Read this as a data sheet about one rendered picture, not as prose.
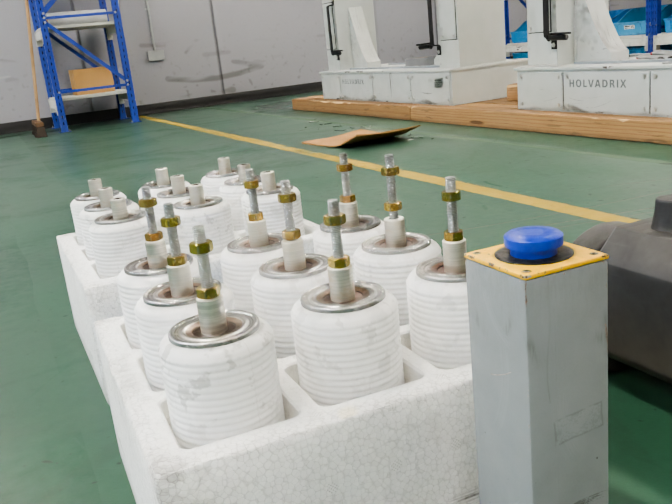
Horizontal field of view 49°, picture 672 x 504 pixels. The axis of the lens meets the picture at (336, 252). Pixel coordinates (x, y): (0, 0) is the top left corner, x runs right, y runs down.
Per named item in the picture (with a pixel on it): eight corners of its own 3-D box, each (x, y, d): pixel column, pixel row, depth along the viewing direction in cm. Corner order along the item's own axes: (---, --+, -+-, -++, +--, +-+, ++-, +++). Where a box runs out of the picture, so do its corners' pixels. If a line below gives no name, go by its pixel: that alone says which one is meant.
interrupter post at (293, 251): (288, 275, 75) (284, 244, 74) (281, 269, 77) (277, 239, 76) (310, 270, 76) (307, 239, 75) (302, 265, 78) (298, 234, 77)
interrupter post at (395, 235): (398, 251, 79) (396, 221, 78) (381, 249, 81) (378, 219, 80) (411, 245, 81) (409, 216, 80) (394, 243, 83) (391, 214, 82)
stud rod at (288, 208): (299, 253, 76) (290, 180, 74) (290, 254, 76) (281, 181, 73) (297, 250, 77) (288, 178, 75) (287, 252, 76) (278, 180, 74)
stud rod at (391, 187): (400, 223, 80) (395, 154, 78) (393, 225, 80) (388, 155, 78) (395, 222, 81) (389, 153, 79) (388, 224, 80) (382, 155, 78)
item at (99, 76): (110, 90, 630) (106, 66, 625) (115, 90, 608) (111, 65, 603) (72, 95, 618) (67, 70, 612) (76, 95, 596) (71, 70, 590)
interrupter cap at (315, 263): (272, 287, 72) (272, 280, 72) (250, 269, 79) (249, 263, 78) (344, 271, 75) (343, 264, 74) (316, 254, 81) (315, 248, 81)
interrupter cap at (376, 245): (404, 261, 76) (403, 254, 76) (347, 253, 81) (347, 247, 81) (444, 241, 81) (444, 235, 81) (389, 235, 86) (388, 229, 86)
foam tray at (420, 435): (392, 372, 108) (381, 254, 103) (580, 513, 73) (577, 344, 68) (119, 454, 94) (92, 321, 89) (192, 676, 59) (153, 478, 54)
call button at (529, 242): (538, 248, 54) (537, 221, 54) (576, 260, 51) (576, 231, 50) (493, 259, 53) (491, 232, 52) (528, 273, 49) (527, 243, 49)
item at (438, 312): (400, 447, 75) (384, 278, 70) (452, 408, 82) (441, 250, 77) (483, 477, 69) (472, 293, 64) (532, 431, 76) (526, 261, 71)
